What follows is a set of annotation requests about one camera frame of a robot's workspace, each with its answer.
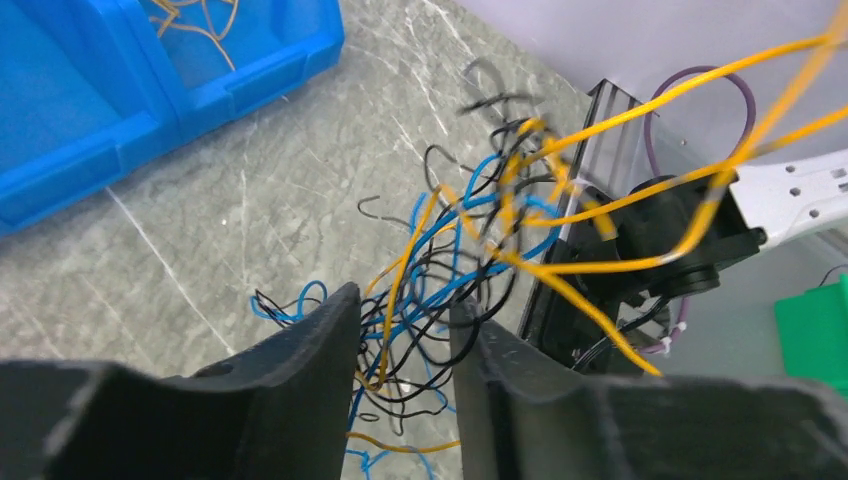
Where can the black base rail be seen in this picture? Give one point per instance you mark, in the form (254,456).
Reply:
(572,311)

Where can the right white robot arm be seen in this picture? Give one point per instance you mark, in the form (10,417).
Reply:
(764,206)

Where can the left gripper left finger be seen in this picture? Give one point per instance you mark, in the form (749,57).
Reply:
(277,410)

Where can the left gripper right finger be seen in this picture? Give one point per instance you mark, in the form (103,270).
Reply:
(521,415)

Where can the green block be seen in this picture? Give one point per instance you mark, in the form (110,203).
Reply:
(812,332)

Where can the blue plastic bin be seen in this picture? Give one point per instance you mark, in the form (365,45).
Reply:
(92,90)

